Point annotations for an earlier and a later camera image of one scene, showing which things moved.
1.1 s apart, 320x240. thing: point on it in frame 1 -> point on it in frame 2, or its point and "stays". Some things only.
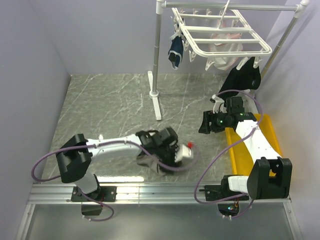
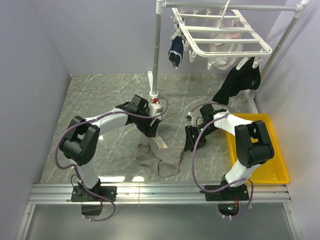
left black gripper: (171, 163) -> (149, 130)
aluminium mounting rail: (141, 193) stays
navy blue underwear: (175, 52) stays
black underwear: (247, 78) stays
